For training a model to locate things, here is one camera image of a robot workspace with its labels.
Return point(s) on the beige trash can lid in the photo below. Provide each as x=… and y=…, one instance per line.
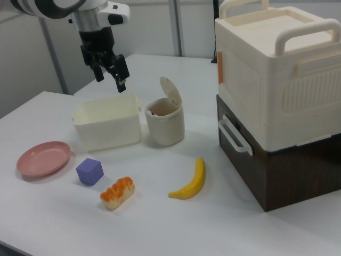
x=170, y=89

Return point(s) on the cream open plastic box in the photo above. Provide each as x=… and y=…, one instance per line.
x=106, y=133

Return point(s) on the orange latch strip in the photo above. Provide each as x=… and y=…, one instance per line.
x=220, y=68

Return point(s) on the pink plastic plate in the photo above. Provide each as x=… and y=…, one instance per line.
x=42, y=160

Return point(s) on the yellow toy banana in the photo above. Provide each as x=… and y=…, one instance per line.
x=195, y=182

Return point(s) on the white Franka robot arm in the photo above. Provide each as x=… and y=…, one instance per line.
x=40, y=8

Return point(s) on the toy bread loaf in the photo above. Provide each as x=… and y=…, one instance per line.
x=117, y=193

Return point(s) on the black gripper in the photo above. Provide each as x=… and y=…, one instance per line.
x=96, y=42

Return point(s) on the purple cube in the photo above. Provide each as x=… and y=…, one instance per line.
x=89, y=172

